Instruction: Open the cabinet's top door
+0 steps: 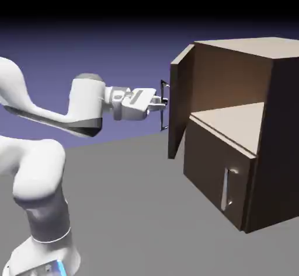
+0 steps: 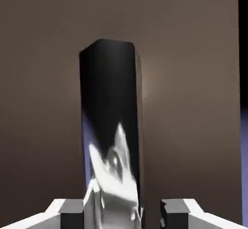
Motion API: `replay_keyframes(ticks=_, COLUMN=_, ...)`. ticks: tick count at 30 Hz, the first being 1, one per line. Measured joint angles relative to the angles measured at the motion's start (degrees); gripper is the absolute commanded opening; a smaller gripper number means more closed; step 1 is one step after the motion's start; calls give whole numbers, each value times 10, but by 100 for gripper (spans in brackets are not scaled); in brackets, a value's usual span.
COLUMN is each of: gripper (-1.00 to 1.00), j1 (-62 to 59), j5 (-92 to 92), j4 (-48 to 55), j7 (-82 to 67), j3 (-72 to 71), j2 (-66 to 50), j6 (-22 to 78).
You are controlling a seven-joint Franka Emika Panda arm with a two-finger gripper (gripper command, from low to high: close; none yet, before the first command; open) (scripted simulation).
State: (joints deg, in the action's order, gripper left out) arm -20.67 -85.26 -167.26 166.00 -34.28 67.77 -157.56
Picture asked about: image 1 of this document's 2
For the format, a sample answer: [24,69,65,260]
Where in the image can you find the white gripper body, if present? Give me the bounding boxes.
[121,88,157,122]

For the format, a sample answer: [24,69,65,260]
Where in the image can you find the brown cabinet door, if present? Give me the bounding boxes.
[183,117,256,233]
[167,44,195,160]

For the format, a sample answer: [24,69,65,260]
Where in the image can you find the silver metal door handle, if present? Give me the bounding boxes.
[220,165,239,211]

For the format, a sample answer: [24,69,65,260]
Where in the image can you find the brown wooden cabinet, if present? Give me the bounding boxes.
[183,37,299,234]

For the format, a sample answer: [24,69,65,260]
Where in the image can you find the dark metal door handle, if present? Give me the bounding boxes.
[160,79,171,132]

